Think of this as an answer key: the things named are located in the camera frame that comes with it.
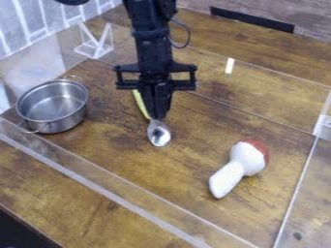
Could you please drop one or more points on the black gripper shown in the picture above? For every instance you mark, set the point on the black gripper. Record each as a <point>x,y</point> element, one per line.
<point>162,91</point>

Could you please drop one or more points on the green handled metal spoon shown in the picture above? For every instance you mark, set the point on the green handled metal spoon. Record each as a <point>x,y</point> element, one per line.
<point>157,131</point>

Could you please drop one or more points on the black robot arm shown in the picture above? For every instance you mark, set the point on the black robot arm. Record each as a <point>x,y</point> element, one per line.
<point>149,17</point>

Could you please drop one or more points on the clear acrylic triangle stand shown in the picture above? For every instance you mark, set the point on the clear acrylic triangle stand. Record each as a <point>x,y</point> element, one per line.
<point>92,47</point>

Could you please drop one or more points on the small steel pot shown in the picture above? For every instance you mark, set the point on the small steel pot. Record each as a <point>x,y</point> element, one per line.
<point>52,106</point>

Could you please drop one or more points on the red white toy mushroom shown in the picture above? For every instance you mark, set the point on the red white toy mushroom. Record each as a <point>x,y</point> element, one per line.
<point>248,159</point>

